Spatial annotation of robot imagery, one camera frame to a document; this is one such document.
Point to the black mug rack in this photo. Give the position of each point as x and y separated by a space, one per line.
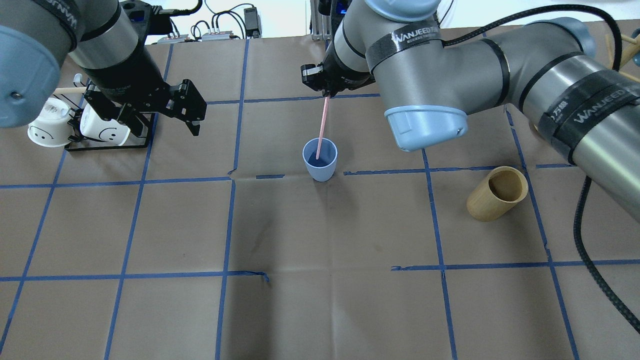
81 143

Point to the black power adapter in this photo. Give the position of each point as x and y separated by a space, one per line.
253 23

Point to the bamboo cylinder holder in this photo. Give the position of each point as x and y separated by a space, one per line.
501 190

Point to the aluminium frame post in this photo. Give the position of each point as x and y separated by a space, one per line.
320 21

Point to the wooden rack dowel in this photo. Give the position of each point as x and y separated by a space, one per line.
70 90

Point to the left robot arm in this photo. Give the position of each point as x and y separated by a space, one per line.
38 35

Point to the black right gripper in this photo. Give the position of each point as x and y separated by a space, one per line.
334 72

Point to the white upside-down cup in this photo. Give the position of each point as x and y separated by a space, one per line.
51 128

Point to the white mug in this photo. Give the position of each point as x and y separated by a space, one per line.
94 127

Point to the grey usb hub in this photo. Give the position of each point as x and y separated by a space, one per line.
174 39
218 36

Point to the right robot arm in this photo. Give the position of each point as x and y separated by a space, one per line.
546 69

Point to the light blue cup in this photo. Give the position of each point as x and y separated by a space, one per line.
320 158

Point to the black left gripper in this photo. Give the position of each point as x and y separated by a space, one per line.
126 71

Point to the round wooden cup stand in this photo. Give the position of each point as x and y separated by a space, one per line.
626 53

